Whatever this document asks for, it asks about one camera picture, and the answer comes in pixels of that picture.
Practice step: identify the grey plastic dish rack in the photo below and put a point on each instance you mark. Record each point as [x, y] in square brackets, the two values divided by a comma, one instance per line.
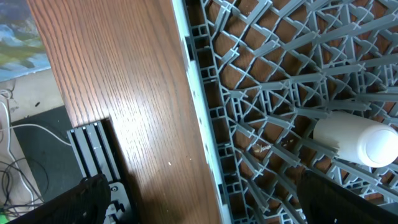
[262, 73]

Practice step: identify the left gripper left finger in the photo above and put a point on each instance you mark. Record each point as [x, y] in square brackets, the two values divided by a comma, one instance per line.
[85, 203]

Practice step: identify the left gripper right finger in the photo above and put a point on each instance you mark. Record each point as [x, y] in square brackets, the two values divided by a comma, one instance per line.
[324, 201]

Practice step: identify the white plastic cup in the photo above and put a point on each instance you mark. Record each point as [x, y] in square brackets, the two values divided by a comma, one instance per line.
[357, 139]

